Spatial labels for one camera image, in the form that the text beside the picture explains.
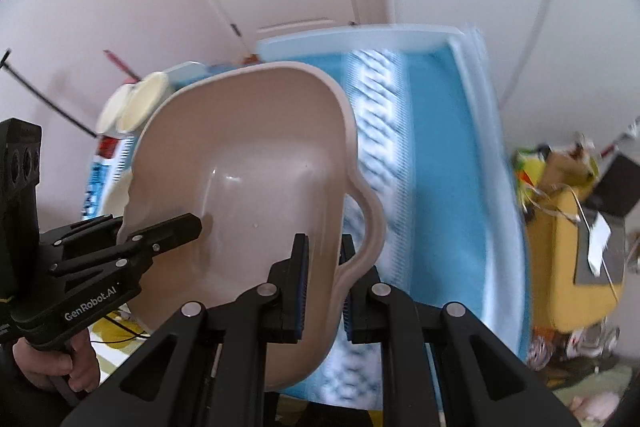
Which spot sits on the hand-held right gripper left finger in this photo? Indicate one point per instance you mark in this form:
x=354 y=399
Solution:
x=300 y=287

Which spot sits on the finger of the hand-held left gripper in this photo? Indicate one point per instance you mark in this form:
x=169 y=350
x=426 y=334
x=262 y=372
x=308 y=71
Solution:
x=175 y=229
x=80 y=232

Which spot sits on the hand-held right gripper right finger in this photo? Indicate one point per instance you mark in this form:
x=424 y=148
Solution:
x=347 y=312

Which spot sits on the pink square bowl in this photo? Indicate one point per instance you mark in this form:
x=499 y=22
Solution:
x=240 y=157

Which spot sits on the white round bowl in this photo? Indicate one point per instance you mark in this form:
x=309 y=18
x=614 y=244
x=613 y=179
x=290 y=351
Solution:
x=111 y=109

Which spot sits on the cream round bowl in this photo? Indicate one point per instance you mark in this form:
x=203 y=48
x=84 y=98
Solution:
x=145 y=99

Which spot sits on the large white tray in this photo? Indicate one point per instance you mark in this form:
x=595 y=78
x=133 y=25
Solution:
x=445 y=157

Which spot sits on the person's left hand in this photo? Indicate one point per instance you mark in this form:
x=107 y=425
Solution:
x=50 y=364

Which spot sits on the yellow bag with clutter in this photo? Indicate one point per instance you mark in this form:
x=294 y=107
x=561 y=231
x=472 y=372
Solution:
x=560 y=267

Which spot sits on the white sneakers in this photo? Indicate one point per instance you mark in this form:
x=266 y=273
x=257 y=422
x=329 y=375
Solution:
x=575 y=339

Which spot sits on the white paper slip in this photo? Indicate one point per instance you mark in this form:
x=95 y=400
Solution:
x=599 y=242

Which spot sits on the small cardboard box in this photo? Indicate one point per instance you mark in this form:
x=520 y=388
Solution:
x=567 y=169

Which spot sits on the dark flat board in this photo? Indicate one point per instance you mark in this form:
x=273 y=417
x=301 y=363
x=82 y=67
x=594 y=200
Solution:
x=617 y=187

